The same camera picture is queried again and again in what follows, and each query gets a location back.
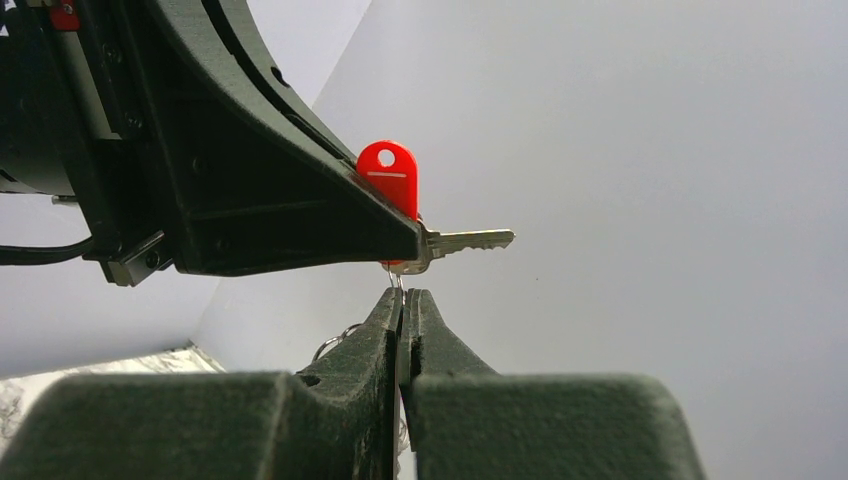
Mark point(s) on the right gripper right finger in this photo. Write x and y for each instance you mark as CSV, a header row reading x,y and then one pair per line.
x,y
468,421

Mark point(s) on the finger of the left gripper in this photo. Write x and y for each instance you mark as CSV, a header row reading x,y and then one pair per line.
x,y
245,178

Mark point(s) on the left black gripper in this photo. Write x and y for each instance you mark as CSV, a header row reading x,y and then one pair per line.
x,y
93,116

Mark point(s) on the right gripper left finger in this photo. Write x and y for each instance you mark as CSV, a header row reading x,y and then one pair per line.
x,y
334,419

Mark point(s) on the red oval key tag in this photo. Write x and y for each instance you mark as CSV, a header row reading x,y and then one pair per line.
x,y
393,170

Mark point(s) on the black head silver key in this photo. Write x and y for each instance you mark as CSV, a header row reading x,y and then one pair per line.
x,y
435,245

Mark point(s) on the silver spiral keyring holder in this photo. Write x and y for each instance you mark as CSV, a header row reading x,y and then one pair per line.
x,y
334,341

